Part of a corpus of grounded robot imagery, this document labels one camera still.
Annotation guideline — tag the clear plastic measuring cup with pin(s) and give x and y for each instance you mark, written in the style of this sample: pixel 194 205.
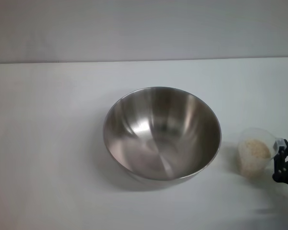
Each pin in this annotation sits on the clear plastic measuring cup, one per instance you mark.
pixel 254 135

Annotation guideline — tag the stainless steel mixing bowl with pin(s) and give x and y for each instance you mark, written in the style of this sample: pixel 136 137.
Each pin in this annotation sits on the stainless steel mixing bowl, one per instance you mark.
pixel 160 143

